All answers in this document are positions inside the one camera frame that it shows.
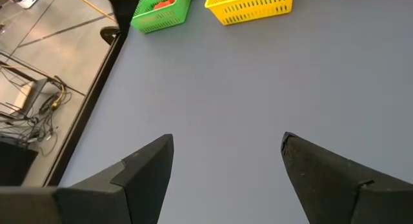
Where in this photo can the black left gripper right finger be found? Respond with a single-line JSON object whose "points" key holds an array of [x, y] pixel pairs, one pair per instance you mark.
{"points": [[329, 188]]}

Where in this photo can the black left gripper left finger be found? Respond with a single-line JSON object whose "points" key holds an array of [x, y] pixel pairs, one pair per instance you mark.
{"points": [[145, 185]]}

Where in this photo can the orange cuboid block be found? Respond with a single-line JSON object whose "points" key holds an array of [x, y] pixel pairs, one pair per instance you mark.
{"points": [[162, 5]]}

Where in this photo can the yellow plug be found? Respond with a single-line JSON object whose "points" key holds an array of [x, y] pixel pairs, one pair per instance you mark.
{"points": [[58, 101]]}

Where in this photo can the black floor box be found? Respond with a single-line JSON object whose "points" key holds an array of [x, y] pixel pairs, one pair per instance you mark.
{"points": [[16, 162]]}

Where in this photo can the grey floor box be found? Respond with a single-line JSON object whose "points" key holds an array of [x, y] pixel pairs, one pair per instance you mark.
{"points": [[30, 95]]}

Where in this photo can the black caster foot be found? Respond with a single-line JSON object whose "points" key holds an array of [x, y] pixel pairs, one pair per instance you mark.
{"points": [[108, 35]]}

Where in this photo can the green plastic basket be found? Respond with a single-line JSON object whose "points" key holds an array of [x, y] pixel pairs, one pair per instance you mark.
{"points": [[161, 20]]}

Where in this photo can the yellow plastic basket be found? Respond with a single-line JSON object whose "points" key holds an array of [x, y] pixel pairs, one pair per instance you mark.
{"points": [[251, 9]]}

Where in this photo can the black table edge rail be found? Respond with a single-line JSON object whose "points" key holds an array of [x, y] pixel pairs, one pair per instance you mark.
{"points": [[87, 104]]}

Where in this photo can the black frame post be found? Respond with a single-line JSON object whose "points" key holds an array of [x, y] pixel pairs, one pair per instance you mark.
{"points": [[124, 11]]}

